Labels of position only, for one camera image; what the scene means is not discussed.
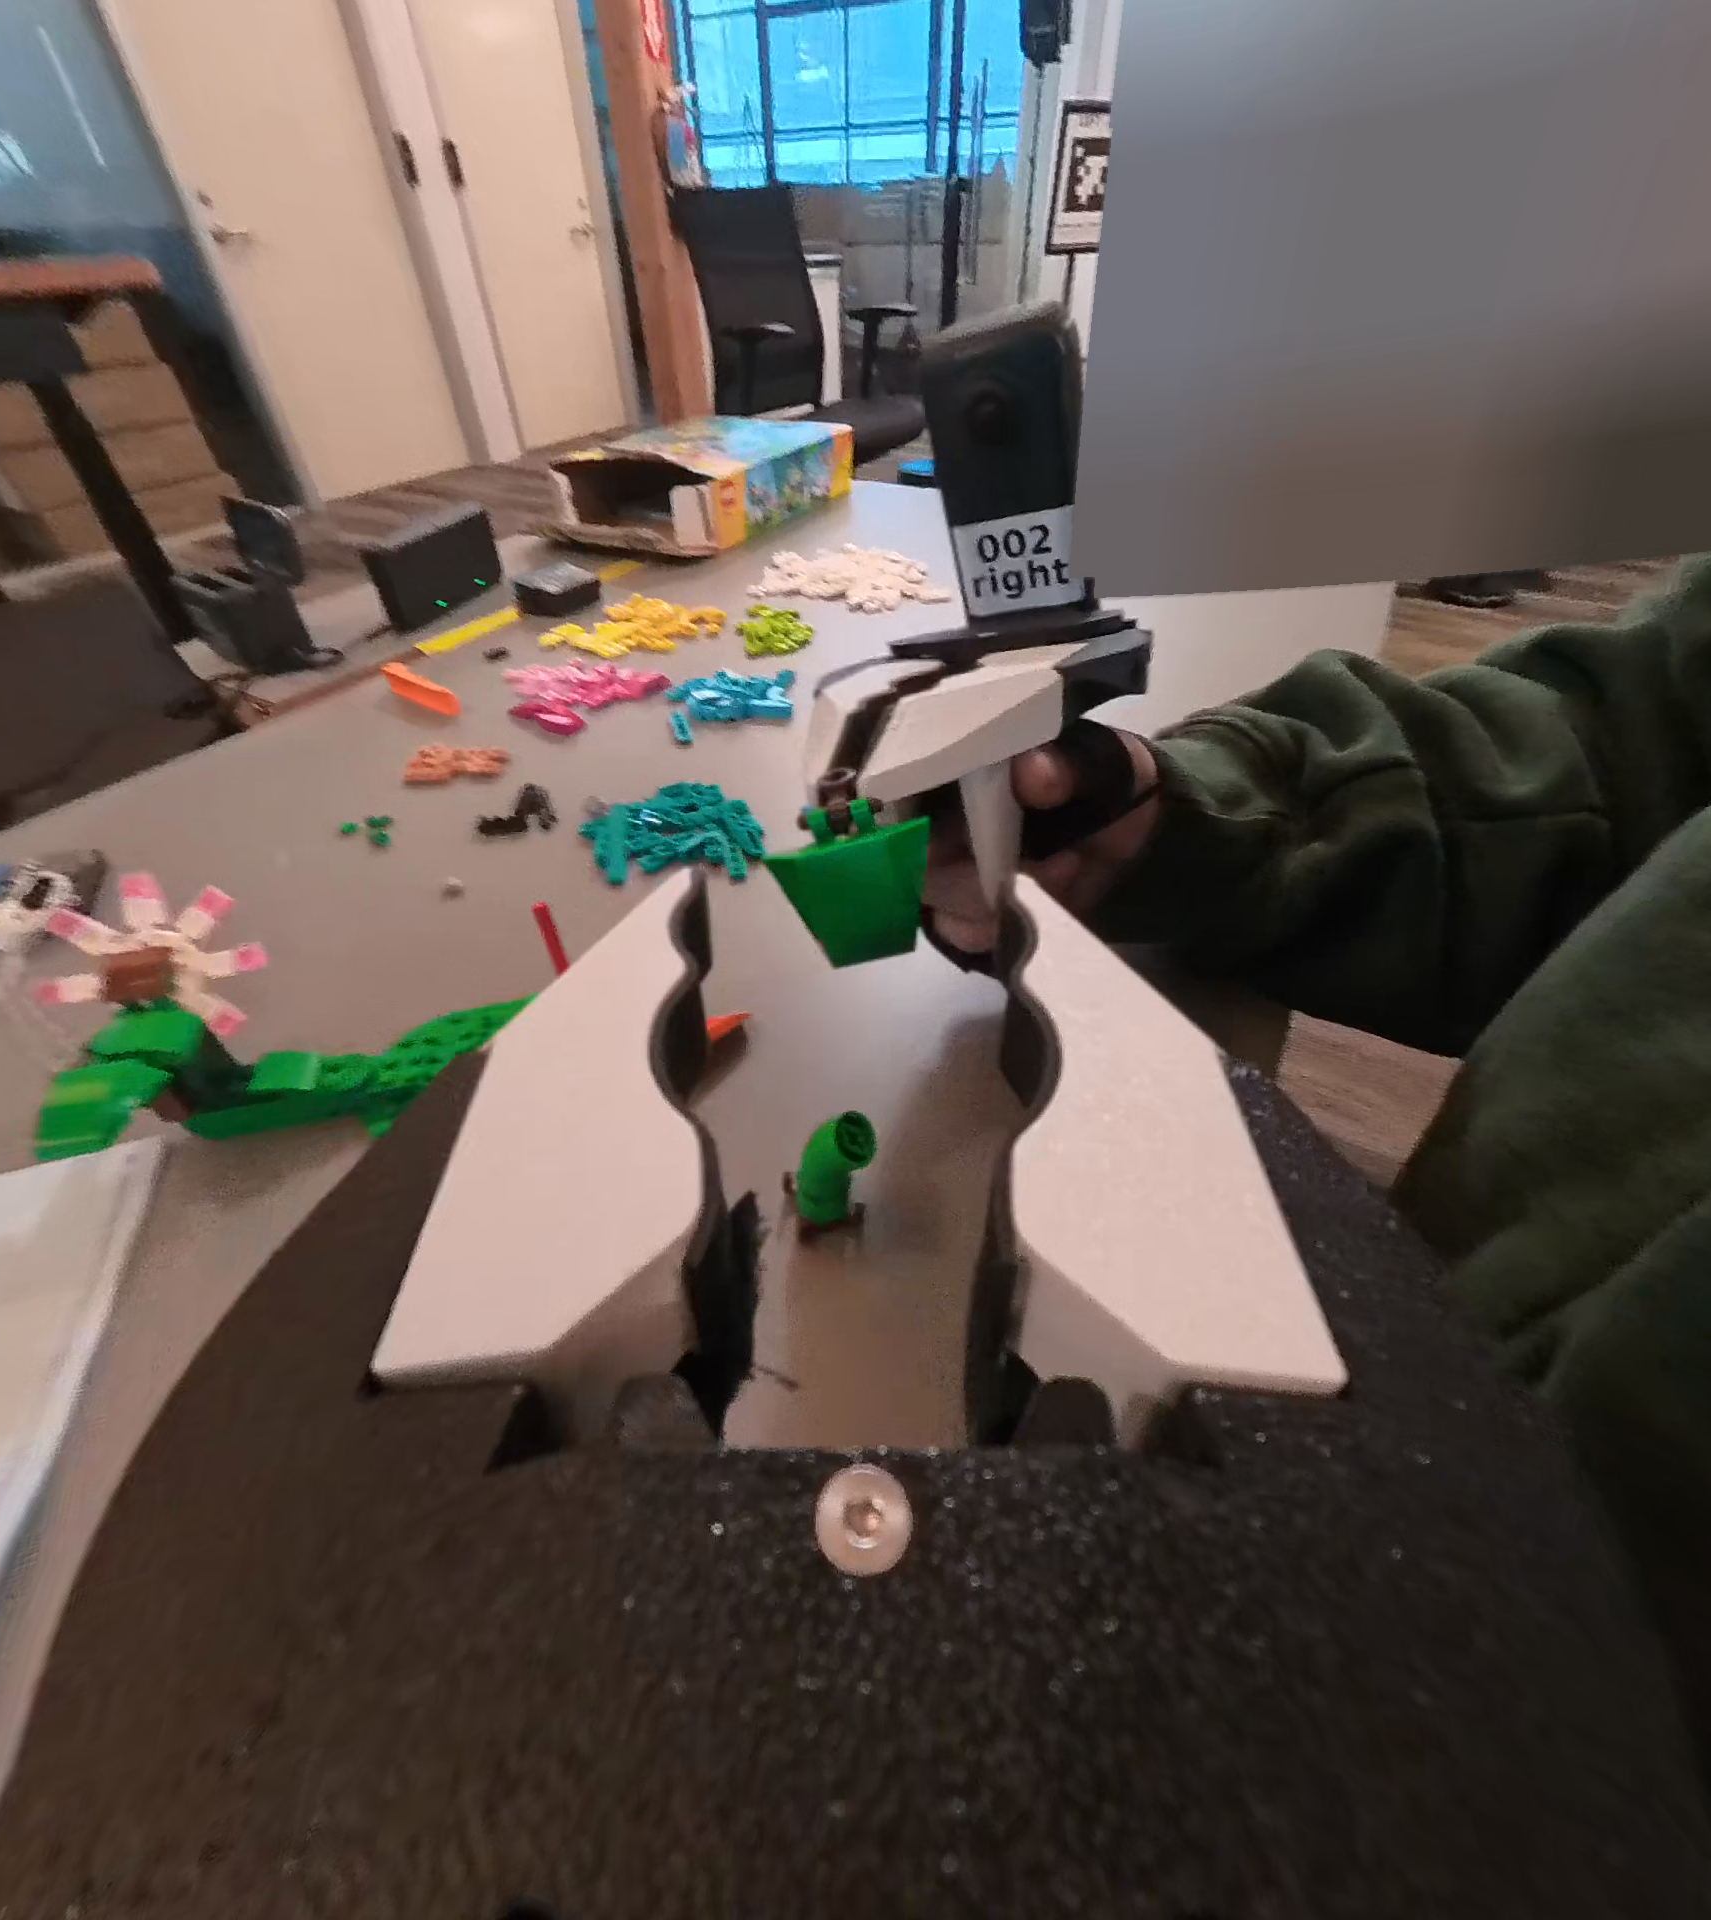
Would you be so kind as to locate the small black box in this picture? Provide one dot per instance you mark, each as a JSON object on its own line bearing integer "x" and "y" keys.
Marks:
{"x": 556, "y": 591}

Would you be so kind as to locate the small blue white lego model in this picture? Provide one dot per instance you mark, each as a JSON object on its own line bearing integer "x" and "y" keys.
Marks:
{"x": 22, "y": 908}

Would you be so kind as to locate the black white marker board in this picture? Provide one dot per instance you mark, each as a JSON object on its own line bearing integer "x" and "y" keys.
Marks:
{"x": 1080, "y": 173}

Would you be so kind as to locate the pile of black lego pieces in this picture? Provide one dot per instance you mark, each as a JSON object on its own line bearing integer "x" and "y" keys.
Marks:
{"x": 522, "y": 813}

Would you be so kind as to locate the black office chair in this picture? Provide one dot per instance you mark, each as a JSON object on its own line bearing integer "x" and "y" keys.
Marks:
{"x": 750, "y": 301}

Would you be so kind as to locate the person's right hand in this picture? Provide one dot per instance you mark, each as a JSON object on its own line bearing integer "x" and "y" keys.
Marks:
{"x": 1080, "y": 818}

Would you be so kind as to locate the yellow tape strip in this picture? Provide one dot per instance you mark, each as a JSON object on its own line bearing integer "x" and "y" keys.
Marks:
{"x": 472, "y": 631}

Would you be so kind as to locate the small green lego cylinder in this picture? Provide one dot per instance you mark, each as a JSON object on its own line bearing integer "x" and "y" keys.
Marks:
{"x": 832, "y": 1171}

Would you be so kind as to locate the green lego model with flower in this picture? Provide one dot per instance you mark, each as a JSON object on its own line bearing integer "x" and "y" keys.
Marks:
{"x": 330, "y": 1088}

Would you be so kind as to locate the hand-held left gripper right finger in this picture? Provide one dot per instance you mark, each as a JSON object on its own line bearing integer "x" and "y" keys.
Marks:
{"x": 1155, "y": 1201}

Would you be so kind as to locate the pile of salmon lego pieces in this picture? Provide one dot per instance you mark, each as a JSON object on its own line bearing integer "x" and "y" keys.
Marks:
{"x": 452, "y": 763}

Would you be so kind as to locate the pile of yellow lego pieces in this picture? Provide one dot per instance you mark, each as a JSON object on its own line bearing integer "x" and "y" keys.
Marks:
{"x": 638, "y": 622}

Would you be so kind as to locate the black desk device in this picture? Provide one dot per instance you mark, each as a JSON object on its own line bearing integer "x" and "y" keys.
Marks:
{"x": 248, "y": 600}

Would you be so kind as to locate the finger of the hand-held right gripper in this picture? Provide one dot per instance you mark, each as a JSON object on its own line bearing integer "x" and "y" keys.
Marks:
{"x": 968, "y": 735}
{"x": 840, "y": 729}

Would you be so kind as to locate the pile of cyan lego pieces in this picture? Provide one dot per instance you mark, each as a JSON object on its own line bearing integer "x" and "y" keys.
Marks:
{"x": 732, "y": 699}

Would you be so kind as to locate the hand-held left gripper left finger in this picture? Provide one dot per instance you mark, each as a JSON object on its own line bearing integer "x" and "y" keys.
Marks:
{"x": 570, "y": 1185}

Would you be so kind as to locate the pile of teal lego pieces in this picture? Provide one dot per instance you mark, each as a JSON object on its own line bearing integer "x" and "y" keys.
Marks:
{"x": 676, "y": 829}

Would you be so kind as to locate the white door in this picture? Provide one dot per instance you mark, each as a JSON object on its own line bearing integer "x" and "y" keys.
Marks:
{"x": 314, "y": 225}
{"x": 526, "y": 195}

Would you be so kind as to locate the green sloped lego piece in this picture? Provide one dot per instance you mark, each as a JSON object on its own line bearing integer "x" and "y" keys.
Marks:
{"x": 856, "y": 892}

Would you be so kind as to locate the small dark green lego pieces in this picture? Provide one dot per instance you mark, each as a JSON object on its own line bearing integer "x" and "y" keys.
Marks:
{"x": 372, "y": 830}

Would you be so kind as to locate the pile of pink lego pieces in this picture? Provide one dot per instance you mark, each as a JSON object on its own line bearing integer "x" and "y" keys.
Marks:
{"x": 586, "y": 692}

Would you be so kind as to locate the wooden desk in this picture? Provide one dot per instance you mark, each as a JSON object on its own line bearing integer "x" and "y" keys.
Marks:
{"x": 14, "y": 284}

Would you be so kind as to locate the person's green hoodie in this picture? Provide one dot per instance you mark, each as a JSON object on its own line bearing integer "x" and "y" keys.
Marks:
{"x": 1649, "y": 1275}

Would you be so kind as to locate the pile of lime lego pieces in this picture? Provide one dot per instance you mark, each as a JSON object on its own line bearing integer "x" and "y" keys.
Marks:
{"x": 774, "y": 631}

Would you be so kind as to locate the pile of white lego pieces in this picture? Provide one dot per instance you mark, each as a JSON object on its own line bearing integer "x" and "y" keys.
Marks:
{"x": 848, "y": 578}

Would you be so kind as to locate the black charger box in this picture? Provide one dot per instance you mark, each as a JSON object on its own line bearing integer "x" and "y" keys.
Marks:
{"x": 428, "y": 562}

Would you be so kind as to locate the colourful cardboard lego box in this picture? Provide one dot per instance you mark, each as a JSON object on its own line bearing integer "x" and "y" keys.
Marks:
{"x": 766, "y": 473}

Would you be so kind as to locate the person's right forearm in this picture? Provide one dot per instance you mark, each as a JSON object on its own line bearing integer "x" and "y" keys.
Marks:
{"x": 1395, "y": 811}

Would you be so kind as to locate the black floor stand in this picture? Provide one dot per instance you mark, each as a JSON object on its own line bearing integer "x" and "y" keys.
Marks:
{"x": 958, "y": 180}

